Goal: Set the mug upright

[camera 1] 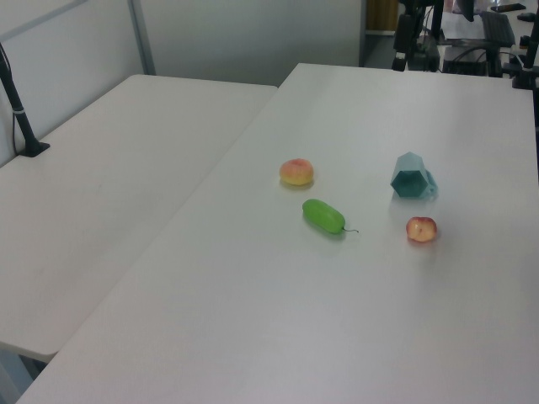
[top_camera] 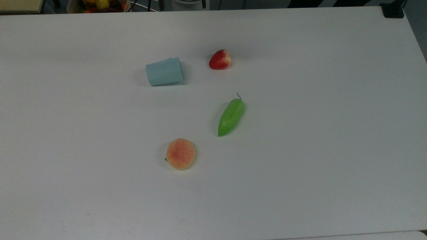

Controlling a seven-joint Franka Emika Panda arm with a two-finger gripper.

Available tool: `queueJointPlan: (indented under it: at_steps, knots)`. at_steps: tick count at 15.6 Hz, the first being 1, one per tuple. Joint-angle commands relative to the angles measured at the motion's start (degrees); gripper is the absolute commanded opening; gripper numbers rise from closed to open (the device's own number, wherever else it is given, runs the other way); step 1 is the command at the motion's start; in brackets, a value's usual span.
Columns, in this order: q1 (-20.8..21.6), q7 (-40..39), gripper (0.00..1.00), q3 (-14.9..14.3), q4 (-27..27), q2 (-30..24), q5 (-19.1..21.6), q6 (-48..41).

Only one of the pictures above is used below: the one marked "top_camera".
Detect green toy cucumber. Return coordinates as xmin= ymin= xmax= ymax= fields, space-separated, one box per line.
xmin=218 ymin=92 xmax=246 ymax=137

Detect orange pink toy peach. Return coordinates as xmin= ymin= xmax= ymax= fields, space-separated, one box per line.
xmin=165 ymin=138 xmax=196 ymax=171

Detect red wax apple fruit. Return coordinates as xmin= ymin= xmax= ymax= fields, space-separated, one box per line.
xmin=209 ymin=49 xmax=232 ymax=70

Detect bin of toy fruit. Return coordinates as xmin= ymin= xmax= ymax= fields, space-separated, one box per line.
xmin=67 ymin=0 xmax=131 ymax=14

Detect black table clamp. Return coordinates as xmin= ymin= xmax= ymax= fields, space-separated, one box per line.
xmin=380 ymin=0 xmax=407 ymax=19

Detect beige wooden table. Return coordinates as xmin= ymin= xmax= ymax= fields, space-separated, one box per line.
xmin=0 ymin=0 xmax=44 ymax=14

